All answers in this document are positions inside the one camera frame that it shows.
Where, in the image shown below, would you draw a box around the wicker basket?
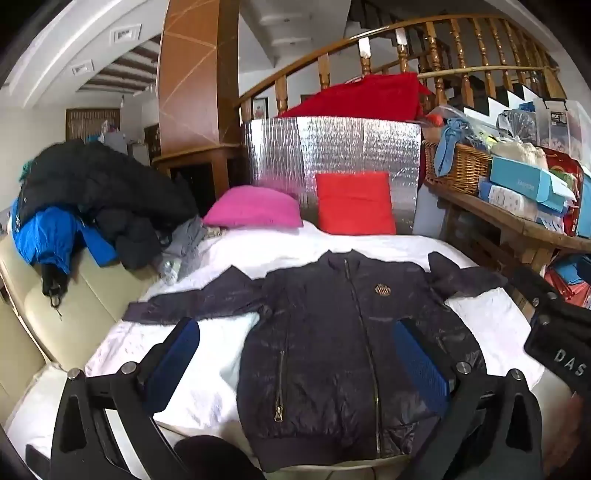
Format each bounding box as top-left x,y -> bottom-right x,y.
422,141 -> 493,195

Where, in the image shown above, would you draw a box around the pink pillow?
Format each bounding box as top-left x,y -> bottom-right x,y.
203,185 -> 304,230

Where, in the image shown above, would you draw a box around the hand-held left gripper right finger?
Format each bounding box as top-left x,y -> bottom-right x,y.
392,319 -> 543,480

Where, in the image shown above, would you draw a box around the blue jacket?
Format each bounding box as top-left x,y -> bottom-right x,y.
11,205 -> 117,274

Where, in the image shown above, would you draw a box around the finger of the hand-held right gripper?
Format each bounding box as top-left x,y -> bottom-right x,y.
507,265 -> 560,309

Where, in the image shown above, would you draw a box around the white blanket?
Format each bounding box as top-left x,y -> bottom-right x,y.
28,222 -> 546,468

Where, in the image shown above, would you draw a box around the silver insulation panel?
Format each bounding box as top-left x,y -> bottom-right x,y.
241,116 -> 423,236

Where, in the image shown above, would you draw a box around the clear plastic storage box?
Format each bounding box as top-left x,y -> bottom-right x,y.
533,98 -> 591,154

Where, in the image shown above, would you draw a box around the red pillow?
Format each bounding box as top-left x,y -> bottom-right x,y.
315,172 -> 398,235

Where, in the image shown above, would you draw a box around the grey refrigerator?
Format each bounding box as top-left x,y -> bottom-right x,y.
126,141 -> 151,168

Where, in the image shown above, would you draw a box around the large red cushion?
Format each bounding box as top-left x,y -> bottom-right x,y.
279,73 -> 433,123

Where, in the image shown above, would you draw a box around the brown wooden column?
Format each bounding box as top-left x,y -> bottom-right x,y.
152,0 -> 242,219

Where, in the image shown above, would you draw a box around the blue cloth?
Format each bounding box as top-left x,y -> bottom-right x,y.
436,117 -> 479,177

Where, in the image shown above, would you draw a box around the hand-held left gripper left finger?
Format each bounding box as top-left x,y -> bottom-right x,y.
50,318 -> 201,480

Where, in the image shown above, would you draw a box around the black zip jacket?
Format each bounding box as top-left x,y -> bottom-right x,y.
124,249 -> 509,472

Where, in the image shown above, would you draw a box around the red gift box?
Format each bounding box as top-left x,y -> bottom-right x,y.
540,148 -> 585,237

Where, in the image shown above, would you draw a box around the dotted clear plastic bag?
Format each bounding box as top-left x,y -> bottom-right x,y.
498,110 -> 539,144

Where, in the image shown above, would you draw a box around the grey garment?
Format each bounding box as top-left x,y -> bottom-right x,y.
159,217 -> 209,283

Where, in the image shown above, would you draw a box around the salmon fabric bags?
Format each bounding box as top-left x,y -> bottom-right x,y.
545,270 -> 591,311

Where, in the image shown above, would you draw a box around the blue fabric bag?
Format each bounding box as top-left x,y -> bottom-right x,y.
551,256 -> 591,286

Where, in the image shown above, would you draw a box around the person's dark clothing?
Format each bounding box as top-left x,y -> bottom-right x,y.
174,435 -> 262,480

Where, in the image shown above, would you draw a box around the blue cardboard box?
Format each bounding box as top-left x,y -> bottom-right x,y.
489,156 -> 583,214

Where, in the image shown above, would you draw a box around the wooden table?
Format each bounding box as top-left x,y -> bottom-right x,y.
424,178 -> 591,274

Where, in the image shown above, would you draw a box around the wooden stair railing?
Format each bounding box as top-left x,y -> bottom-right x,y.
238,14 -> 570,126

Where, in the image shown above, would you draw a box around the beige sofa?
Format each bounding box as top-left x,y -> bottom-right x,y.
0,231 -> 163,462

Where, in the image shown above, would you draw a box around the blue plastic bin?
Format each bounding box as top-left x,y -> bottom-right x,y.
575,175 -> 591,237

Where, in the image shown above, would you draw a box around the white tissue pack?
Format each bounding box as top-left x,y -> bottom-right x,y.
487,185 -> 539,223

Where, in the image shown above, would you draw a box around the pile of dark coats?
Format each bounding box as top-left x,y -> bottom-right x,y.
21,140 -> 200,272

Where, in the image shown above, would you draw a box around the cream plastic bag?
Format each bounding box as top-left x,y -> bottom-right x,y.
492,141 -> 548,169

